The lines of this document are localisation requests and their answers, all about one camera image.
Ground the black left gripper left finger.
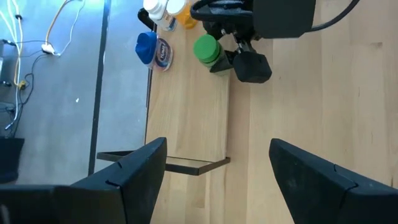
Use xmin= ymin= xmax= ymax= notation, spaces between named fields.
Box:
xmin=0 ymin=137 xmax=168 ymax=224

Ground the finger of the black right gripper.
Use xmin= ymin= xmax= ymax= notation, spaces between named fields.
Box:
xmin=210 ymin=46 xmax=273 ymax=84

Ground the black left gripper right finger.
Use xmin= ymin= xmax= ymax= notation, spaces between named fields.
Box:
xmin=268 ymin=138 xmax=398 ymax=224

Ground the green caffeine pill bottle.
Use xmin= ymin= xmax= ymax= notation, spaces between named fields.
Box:
xmin=192 ymin=33 xmax=234 ymax=77

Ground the orange bottle white cap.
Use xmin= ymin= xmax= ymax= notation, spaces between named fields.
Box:
xmin=166 ymin=0 xmax=199 ymax=30

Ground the white vitamin bottle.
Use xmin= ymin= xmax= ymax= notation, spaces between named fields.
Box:
xmin=142 ymin=0 xmax=178 ymax=32

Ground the blue-capped Tums bottle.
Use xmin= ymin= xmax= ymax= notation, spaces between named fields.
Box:
xmin=134 ymin=30 xmax=174 ymax=73

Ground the black floor box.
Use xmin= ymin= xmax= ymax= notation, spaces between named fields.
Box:
xmin=0 ymin=138 xmax=25 ymax=184

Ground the white power adapter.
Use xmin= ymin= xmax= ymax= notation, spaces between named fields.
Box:
xmin=41 ymin=42 xmax=62 ymax=57

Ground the black aluminium table frame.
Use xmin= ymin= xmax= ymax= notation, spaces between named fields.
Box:
xmin=143 ymin=23 xmax=157 ymax=146

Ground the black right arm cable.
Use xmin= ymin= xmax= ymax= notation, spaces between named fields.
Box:
xmin=306 ymin=0 xmax=361 ymax=34

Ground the black floor cable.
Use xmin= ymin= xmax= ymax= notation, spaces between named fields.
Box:
xmin=0 ymin=39 xmax=47 ymax=138

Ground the white floor cable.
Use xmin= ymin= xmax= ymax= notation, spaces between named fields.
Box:
xmin=0 ymin=0 xmax=25 ymax=131
xmin=58 ymin=0 xmax=87 ymax=57

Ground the orange floor cable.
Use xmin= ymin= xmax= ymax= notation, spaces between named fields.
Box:
xmin=45 ymin=0 xmax=68 ymax=47

